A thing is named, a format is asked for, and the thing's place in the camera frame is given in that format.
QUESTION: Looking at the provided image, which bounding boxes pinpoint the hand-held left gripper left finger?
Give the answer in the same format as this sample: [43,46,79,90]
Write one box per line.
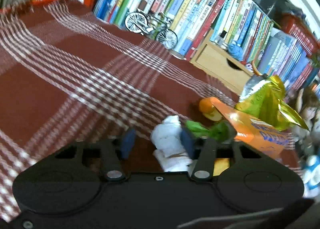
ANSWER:
[54,128,137,182]

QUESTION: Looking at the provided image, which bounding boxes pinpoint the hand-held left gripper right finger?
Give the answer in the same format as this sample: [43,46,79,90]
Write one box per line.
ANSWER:
[180,128,266,183]

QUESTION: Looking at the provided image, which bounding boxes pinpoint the white tissue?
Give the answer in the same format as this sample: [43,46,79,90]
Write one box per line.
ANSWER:
[151,116,194,172]

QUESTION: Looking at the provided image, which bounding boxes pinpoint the orange peel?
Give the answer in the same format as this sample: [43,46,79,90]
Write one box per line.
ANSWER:
[199,97,223,122]

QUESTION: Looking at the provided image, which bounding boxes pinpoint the green plastic wrapper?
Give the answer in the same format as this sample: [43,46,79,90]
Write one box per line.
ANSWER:
[185,120,237,142]

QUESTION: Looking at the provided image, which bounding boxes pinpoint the orange snack packet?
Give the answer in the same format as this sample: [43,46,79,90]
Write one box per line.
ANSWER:
[211,97,292,161]

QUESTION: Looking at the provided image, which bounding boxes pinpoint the wooden drawer organizer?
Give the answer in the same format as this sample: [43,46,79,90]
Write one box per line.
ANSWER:
[189,29,254,95]

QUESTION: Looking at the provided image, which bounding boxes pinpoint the yellow-green foil bag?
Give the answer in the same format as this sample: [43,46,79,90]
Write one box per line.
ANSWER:
[235,75,309,131]

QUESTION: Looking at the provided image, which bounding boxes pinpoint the red plaid cloth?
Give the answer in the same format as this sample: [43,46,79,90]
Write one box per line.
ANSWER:
[0,0,302,222]

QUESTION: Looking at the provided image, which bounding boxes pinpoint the curved orange peel strip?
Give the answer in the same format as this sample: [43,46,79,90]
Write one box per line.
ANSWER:
[251,60,263,76]

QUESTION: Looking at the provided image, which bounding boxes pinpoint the blue yarn ball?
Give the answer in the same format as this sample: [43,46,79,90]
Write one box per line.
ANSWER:
[227,41,244,61]

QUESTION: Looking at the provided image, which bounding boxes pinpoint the black model bicycle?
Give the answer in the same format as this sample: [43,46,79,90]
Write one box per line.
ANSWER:
[124,11,179,50]

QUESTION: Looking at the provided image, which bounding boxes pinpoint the brown-haired doll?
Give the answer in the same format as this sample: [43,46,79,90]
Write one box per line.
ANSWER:
[289,86,320,145]

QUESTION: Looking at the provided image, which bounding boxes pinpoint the blue white figurine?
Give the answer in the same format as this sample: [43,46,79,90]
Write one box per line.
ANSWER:
[301,155,320,198]

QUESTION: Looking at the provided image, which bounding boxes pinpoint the row of upright books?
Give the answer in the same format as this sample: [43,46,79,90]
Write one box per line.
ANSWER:
[93,0,320,92]

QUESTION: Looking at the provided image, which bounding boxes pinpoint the red basket with white print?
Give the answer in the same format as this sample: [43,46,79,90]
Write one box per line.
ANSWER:
[280,13,320,57]

